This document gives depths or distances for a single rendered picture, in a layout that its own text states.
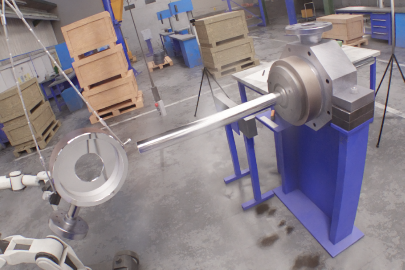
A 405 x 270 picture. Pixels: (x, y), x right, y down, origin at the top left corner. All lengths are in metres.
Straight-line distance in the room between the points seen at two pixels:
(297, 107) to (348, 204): 0.73
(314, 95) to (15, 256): 1.87
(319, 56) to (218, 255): 1.50
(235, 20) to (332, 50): 4.52
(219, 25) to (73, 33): 3.07
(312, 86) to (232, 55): 4.53
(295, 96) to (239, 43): 4.56
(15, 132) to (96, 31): 2.69
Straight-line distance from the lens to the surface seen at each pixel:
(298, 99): 1.22
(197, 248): 2.02
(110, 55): 5.06
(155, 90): 1.85
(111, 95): 5.19
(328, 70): 1.23
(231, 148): 2.27
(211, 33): 5.43
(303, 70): 1.24
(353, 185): 1.54
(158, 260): 2.07
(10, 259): 1.75
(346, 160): 1.34
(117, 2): 8.29
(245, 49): 5.82
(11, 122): 5.69
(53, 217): 1.27
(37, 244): 1.68
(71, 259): 1.77
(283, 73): 1.26
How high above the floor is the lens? 1.61
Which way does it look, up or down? 23 degrees down
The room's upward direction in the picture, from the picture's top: 15 degrees counter-clockwise
